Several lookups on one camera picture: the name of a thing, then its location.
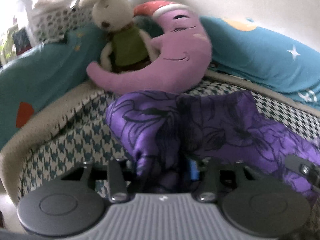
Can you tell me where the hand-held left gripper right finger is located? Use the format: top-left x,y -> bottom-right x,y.
189,157 -> 260,203

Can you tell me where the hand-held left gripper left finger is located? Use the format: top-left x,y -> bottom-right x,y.
60,159 -> 137,204

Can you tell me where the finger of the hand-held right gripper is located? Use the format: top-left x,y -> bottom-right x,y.
285,154 -> 320,189

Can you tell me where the purple floral shirt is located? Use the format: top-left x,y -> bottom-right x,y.
105,90 -> 320,202

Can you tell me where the houndstooth bed mat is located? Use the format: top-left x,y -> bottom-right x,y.
0,72 -> 320,230

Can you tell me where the purple moon plush pillow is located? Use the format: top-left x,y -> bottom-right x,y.
86,1 -> 213,96

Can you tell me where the white rabbit plush toy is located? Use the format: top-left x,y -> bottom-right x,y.
77,0 -> 153,75

